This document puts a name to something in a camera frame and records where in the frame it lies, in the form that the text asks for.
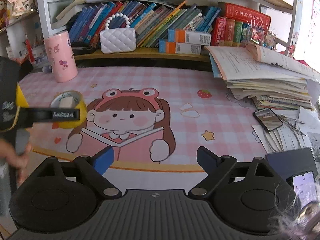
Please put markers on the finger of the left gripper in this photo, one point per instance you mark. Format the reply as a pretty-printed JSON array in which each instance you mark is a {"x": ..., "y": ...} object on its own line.
[{"x": 28, "y": 116}]

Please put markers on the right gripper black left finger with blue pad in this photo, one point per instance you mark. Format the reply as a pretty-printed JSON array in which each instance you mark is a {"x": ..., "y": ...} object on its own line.
[{"x": 91, "y": 173}]

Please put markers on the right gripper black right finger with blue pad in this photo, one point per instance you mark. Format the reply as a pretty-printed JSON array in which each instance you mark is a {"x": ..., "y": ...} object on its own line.
[{"x": 217, "y": 169}]

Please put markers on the yellow tape roll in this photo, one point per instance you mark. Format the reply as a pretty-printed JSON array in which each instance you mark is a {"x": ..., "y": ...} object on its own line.
[{"x": 74, "y": 100}]

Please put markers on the person's left hand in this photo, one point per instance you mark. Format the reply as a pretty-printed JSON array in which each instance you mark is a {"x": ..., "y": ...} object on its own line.
[{"x": 19, "y": 162}]

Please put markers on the red hanging tassel doll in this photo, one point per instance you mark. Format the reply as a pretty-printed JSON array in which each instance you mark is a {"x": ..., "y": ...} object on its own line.
[{"x": 29, "y": 49}]

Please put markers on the white pen organizer box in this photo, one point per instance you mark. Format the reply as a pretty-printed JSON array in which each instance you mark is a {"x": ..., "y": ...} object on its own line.
[{"x": 39, "y": 52}]

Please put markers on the pink cylindrical pen holder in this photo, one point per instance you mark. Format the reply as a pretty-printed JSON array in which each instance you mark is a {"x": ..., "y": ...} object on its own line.
[{"x": 60, "y": 55}]

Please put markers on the black power bank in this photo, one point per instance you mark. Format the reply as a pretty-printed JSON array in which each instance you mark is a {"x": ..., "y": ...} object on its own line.
[{"x": 292, "y": 162}]

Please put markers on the small black phone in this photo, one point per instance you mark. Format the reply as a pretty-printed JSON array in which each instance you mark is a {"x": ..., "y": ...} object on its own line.
[{"x": 268, "y": 119}]

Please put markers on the pink cartoon desk mat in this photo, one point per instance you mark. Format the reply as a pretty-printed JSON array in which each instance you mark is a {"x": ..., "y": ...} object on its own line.
[{"x": 155, "y": 119}]

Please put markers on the smartphone with lit screen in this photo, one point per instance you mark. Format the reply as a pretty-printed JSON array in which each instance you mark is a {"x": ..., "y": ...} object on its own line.
[{"x": 305, "y": 187}]

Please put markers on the stack of papers and workbooks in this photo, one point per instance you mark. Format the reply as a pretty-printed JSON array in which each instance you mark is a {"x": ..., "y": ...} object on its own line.
[{"x": 270, "y": 78}]

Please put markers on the white quilted pearl handbag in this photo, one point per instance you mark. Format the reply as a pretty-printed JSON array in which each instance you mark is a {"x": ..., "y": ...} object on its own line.
[{"x": 117, "y": 40}]

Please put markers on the orange blue white box lower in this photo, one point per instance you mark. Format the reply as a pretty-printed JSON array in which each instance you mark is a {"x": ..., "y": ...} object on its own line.
[{"x": 167, "y": 47}]

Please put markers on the orange blue white box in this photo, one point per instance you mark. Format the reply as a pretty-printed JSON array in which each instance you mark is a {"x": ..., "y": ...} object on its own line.
[
  {"x": 190, "y": 37},
  {"x": 167, "y": 47}
]

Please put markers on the orange blue white box upper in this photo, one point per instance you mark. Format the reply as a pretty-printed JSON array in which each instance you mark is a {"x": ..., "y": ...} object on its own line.
[{"x": 190, "y": 37}]

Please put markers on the row of books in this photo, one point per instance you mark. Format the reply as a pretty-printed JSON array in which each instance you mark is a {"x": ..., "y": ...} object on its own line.
[{"x": 152, "y": 21}]

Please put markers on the red dictionary book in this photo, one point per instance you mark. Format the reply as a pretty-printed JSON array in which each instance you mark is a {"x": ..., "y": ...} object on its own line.
[{"x": 244, "y": 14}]

